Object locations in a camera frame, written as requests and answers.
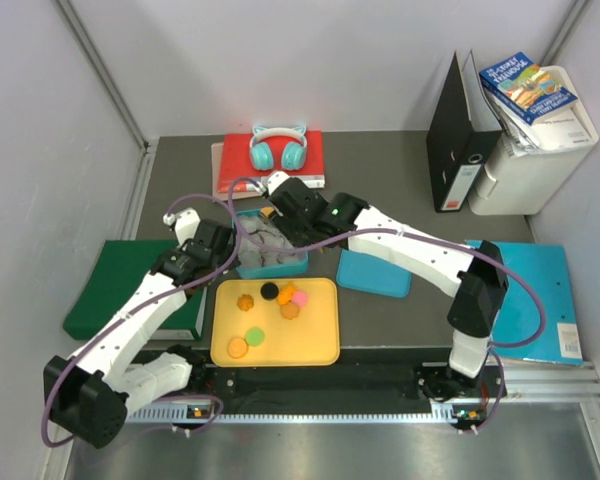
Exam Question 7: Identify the orange round sandwich cookie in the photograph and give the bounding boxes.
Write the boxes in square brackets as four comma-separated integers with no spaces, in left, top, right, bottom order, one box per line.
[259,207,276,221]

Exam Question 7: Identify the teal cookie tin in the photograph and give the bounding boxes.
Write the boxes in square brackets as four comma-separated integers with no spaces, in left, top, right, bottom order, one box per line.
[237,209,309,279]

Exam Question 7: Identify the teal tin lid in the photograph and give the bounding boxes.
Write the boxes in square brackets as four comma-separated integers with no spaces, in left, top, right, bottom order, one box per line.
[336,250,412,298]

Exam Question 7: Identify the large black sandwich cookie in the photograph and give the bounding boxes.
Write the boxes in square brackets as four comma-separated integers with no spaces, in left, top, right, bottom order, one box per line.
[260,282,279,301]

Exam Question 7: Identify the orange fish shaped cookie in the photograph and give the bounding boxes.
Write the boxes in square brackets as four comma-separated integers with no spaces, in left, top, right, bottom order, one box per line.
[276,283,297,306]

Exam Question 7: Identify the orange leaf shaped cookie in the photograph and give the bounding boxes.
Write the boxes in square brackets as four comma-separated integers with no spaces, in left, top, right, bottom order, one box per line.
[280,302,301,320]

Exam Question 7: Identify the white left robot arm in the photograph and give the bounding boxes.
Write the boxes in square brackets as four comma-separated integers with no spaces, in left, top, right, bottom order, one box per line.
[41,208,238,448]

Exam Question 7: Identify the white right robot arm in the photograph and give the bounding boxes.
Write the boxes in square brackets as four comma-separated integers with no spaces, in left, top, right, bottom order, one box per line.
[263,171,508,401]

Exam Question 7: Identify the white paper cupcake liner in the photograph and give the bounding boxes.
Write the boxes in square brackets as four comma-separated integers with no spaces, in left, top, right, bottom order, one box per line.
[278,251,307,264]
[253,248,281,268]
[238,215,262,263]

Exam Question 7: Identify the orange flower shaped cookie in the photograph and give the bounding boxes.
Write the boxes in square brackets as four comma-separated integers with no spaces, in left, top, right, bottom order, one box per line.
[236,294,254,312]

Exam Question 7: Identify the teal cat ear headphones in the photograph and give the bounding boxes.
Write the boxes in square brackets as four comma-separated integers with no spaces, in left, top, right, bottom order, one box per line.
[249,125,308,172]

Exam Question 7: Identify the green binder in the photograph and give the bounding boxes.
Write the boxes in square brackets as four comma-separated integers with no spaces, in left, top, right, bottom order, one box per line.
[63,240,206,340]

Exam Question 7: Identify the pink sandwich cookie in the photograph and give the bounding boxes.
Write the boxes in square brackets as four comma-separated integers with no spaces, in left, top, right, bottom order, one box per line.
[291,290,309,308]

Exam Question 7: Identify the red book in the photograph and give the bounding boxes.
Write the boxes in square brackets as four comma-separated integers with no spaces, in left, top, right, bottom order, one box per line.
[216,127,326,193]

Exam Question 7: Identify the green sandwich cookie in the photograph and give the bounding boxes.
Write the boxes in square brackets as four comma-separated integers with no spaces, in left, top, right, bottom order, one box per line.
[244,327,265,347]

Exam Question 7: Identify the yellow plastic tray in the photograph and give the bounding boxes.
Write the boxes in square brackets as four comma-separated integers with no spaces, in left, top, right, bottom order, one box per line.
[210,278,340,367]

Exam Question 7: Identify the black lever arch binder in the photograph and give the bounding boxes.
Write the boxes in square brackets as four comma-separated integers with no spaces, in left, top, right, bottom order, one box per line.
[426,54,502,213]

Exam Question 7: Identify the white storage box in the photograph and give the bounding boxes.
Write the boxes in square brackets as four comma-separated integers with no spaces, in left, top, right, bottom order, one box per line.
[469,66,599,215]

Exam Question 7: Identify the blue folder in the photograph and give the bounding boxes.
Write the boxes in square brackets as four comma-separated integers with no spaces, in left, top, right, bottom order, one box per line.
[492,242,583,365]

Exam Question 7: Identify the blue paperback book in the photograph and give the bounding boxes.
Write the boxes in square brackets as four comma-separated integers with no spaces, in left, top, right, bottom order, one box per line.
[479,52,578,126]

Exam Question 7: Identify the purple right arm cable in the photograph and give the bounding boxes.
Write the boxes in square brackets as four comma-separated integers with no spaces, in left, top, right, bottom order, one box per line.
[227,177,549,435]

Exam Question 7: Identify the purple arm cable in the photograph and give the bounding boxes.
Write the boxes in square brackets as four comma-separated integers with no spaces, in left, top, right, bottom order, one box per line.
[39,193,244,448]
[227,177,549,435]

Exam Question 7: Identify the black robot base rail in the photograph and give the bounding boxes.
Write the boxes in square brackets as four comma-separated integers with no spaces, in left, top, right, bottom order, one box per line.
[166,344,504,415]

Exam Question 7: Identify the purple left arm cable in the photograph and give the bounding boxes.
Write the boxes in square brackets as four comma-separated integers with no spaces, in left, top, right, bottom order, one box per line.
[39,193,244,448]

